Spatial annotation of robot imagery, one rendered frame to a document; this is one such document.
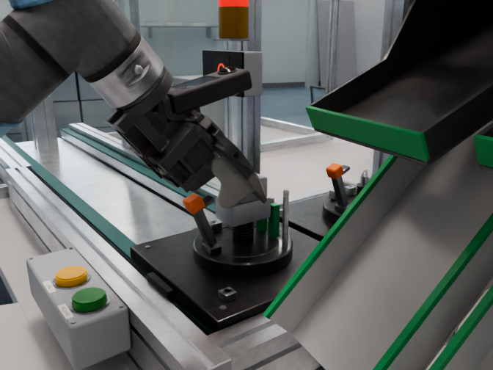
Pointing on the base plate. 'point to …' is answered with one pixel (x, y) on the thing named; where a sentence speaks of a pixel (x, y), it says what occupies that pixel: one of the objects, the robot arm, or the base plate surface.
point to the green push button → (89, 299)
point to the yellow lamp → (233, 22)
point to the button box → (46, 263)
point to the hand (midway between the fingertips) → (246, 185)
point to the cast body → (246, 208)
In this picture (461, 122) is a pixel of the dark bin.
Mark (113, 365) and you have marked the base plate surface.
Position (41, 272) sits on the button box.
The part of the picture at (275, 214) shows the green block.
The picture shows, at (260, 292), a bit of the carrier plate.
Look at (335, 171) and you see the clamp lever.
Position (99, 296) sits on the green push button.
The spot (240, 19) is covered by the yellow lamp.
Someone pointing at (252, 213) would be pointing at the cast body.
